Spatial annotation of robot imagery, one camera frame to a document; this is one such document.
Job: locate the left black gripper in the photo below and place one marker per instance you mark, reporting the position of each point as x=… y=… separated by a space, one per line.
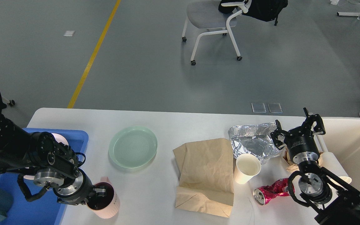
x=81 y=191

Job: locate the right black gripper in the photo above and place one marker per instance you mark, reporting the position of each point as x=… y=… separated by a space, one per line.
x=301 y=147

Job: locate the pink ribbed mug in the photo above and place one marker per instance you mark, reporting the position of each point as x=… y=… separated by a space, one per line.
x=108 y=206

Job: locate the green plate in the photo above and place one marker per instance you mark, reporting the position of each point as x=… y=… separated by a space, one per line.
x=133 y=147

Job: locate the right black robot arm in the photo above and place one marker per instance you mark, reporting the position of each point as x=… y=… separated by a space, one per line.
x=312 y=186

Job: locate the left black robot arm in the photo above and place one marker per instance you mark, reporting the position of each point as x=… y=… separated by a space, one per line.
x=43 y=163

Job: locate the crumpled brown napkin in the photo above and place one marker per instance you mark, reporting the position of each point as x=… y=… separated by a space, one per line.
x=294 y=167

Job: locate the crumpled aluminium foil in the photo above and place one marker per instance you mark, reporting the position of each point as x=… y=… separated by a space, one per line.
x=254 y=139

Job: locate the white plastic bin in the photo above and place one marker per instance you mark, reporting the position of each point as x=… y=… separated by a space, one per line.
x=342 y=138

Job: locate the blue plastic tray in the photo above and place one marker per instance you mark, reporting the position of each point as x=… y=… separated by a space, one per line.
x=45 y=211

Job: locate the white paper cup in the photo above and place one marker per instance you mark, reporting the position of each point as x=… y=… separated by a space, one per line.
x=247 y=166

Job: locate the pink plate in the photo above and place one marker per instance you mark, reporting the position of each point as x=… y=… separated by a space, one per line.
x=60 y=139

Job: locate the crushed red can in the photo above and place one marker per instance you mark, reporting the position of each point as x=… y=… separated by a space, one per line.
x=264 y=194

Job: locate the brown paper bag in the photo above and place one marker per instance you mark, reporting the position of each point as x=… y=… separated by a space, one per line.
x=206 y=183

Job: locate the black backpack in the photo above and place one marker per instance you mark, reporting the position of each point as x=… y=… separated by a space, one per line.
x=264 y=10

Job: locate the white side table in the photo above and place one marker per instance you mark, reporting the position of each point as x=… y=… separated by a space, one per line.
x=7 y=101

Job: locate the grey white office chair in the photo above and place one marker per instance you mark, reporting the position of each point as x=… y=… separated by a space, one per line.
x=205 y=15

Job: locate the white desk frame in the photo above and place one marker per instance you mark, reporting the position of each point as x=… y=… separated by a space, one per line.
x=359 y=11

